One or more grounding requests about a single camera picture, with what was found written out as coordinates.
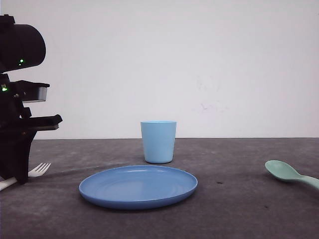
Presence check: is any light blue plastic cup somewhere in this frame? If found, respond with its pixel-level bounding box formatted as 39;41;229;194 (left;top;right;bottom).
141;120;177;164

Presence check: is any mint green plastic spoon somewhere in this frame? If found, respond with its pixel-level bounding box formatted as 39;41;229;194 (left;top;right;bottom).
265;160;319;189

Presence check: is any blue plastic plate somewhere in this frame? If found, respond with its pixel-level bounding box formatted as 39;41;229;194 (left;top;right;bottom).
79;165;198;210

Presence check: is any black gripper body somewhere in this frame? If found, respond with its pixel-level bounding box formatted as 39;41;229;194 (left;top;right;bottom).
0;73;62;134

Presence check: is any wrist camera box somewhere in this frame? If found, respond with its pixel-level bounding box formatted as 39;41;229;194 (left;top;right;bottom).
22;83;50;103

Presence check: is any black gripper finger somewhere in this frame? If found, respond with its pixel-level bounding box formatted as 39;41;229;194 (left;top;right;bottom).
0;134;35;184

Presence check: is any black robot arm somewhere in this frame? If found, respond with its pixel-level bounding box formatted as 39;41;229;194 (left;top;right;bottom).
0;14;62;184

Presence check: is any white plastic fork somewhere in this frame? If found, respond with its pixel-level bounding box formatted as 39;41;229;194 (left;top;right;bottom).
0;163;51;191

